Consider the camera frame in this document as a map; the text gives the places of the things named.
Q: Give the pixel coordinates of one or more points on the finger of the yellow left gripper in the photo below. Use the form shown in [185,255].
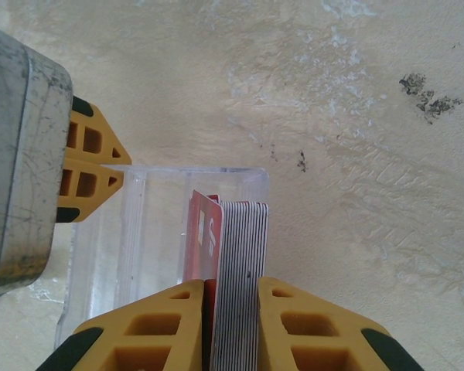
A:
[104,133]
[100,193]

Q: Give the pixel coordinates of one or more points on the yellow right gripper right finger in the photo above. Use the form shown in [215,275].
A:
[294,309]

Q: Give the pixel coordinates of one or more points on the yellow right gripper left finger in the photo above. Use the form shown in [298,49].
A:
[158,348]

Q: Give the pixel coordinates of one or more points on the clear plastic card box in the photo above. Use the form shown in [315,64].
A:
[100,251]

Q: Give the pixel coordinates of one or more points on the stack of credit cards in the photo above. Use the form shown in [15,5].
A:
[243,239]

